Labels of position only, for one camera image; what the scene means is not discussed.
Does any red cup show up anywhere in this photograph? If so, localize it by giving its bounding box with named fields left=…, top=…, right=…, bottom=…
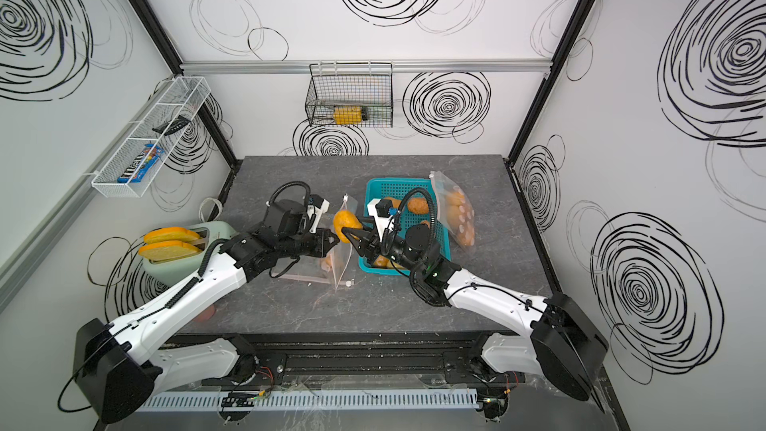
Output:
left=195, top=305, right=215, bottom=321

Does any black wire wall basket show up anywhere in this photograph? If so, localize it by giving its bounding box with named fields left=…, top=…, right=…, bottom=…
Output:
left=304, top=61, right=394, bottom=128

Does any upper toast slice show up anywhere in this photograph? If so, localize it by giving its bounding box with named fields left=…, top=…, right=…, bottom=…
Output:
left=144, top=227, right=201, bottom=245

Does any white slotted cable duct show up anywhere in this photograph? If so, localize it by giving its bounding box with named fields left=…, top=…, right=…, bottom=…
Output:
left=139, top=388, right=480, bottom=412

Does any teal plastic basket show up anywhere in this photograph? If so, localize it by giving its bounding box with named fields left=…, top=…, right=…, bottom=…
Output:
left=358, top=177, right=452, bottom=275

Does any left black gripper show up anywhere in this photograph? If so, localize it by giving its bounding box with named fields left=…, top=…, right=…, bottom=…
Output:
left=278, top=226, right=342, bottom=261

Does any potato top right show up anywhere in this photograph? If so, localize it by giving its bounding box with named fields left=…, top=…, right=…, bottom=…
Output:
left=406, top=196, right=430, bottom=215

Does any potato bottom left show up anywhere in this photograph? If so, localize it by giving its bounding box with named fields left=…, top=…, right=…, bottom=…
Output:
left=371, top=255, right=395, bottom=269

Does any clear zipper bag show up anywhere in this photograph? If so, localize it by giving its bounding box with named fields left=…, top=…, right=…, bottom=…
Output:
left=429, top=171, right=476, bottom=251
left=273, top=257, right=330, bottom=285
left=322, top=242, right=355, bottom=289

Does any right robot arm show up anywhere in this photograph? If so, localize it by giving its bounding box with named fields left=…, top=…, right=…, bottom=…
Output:
left=341, top=223, right=608, bottom=401

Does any toast slice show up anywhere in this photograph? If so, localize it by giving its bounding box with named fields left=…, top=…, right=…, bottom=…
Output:
left=144, top=227, right=201, bottom=245
left=139, top=241, right=201, bottom=263

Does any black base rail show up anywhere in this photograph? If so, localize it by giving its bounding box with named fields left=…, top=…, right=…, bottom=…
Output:
left=160, top=331, right=606, bottom=387

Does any black remote control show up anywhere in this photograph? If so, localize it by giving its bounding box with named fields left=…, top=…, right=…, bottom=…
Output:
left=152, top=116, right=191, bottom=136

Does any potato centre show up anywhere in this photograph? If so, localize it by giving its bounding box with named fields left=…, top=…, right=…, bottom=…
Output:
left=333, top=210, right=363, bottom=245

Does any lower toast slice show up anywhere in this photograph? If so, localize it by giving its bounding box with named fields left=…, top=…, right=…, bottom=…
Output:
left=139, top=241, right=201, bottom=263

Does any yellow item in basket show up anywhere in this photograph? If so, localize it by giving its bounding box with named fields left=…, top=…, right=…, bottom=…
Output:
left=332, top=106, right=366, bottom=126

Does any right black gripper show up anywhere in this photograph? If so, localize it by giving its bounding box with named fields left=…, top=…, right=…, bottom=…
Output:
left=347, top=214, right=427, bottom=277

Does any blue candy packet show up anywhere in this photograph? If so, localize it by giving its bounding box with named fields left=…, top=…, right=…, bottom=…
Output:
left=117, top=144, right=165, bottom=184

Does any white wire shelf basket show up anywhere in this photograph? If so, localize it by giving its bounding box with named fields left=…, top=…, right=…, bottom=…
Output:
left=91, top=76, right=211, bottom=199

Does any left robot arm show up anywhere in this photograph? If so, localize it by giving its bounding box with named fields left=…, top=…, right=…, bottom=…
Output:
left=70, top=195, right=339, bottom=425

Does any white toaster cable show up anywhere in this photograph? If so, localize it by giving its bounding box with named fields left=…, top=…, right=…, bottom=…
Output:
left=198, top=196, right=223, bottom=223

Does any mint green toaster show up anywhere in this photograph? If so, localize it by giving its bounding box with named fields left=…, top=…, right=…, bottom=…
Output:
left=139, top=221, right=235, bottom=287

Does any potato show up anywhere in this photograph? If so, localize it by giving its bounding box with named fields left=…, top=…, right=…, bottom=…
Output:
left=371, top=255, right=395, bottom=269
left=333, top=210, right=363, bottom=245
left=406, top=196, right=430, bottom=215

